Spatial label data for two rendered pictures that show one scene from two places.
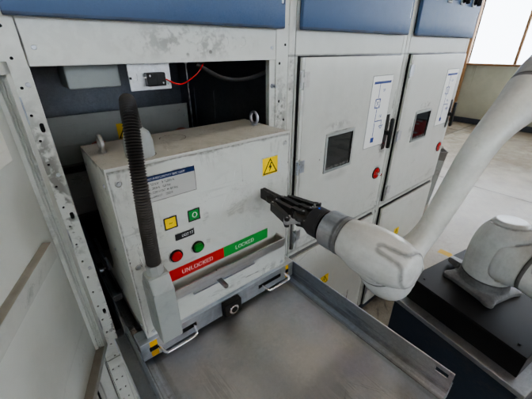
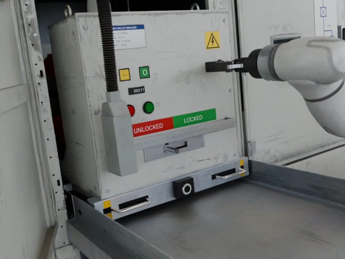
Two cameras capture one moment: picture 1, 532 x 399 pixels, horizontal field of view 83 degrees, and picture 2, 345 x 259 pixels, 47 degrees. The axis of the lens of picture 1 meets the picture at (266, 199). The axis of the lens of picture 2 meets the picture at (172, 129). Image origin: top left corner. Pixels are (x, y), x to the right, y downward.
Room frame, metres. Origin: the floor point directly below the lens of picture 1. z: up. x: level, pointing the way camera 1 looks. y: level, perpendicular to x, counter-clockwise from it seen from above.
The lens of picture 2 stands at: (-0.43, 0.00, 1.26)
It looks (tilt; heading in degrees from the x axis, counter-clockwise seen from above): 10 degrees down; 6
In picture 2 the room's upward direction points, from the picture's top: 6 degrees counter-clockwise
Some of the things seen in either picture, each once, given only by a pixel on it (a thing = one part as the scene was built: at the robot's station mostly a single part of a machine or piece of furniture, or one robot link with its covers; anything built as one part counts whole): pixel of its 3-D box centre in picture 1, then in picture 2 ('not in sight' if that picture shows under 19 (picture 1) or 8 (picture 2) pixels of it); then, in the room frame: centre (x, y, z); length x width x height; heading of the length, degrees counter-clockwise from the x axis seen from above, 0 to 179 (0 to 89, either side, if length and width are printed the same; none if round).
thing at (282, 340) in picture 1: (271, 366); (230, 231); (0.52, -0.02, 0.82); 0.68 x 0.62 x 0.06; 40
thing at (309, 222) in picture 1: (312, 218); (254, 63); (0.63, -0.11, 1.23); 0.09 x 0.08 x 0.07; 40
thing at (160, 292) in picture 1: (161, 301); (117, 137); (0.50, 0.24, 1.09); 0.08 x 0.05 x 0.17; 40
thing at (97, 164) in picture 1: (180, 199); (128, 97); (0.88, 0.28, 1.15); 0.51 x 0.50 x 0.48; 40
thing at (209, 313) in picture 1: (225, 299); (176, 185); (0.70, 0.13, 0.90); 0.54 x 0.05 x 0.06; 130
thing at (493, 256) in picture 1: (502, 248); not in sight; (0.82, -0.79, 1.00); 0.18 x 0.16 x 0.22; 26
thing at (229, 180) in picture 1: (222, 233); (171, 100); (0.68, 0.12, 1.15); 0.48 x 0.01 x 0.48; 130
